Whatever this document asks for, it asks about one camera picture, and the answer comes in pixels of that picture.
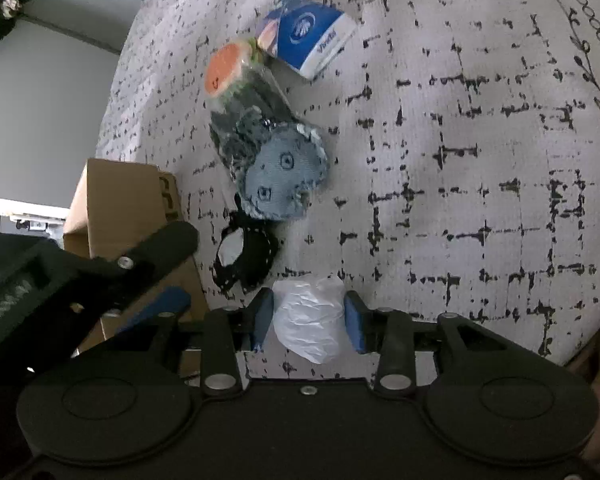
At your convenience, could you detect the watermelon slice plush toy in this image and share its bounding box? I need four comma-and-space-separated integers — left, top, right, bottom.
204, 39, 262, 107

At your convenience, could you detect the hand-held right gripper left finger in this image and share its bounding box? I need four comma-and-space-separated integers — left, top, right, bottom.
102, 287, 277, 398

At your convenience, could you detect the brown cardboard box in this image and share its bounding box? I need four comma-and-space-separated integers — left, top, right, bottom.
62, 157, 212, 358

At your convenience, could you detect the white black-patterned blanket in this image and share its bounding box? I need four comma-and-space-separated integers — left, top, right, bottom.
95, 0, 600, 381

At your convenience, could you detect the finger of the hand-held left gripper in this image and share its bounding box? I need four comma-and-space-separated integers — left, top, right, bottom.
114, 287, 192, 336
91, 220, 201, 285

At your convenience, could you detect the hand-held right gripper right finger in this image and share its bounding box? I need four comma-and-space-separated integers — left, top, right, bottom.
343, 290, 518, 397

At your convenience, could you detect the black lace headband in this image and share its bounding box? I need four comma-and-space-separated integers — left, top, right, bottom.
212, 207, 282, 292

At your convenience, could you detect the blue-grey plush toy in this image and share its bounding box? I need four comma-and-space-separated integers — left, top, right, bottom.
234, 122, 331, 223

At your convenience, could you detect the white plastic bag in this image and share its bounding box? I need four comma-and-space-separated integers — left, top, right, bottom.
272, 275, 347, 366

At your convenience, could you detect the blue tissue packet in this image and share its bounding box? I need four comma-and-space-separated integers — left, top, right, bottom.
256, 0, 359, 81

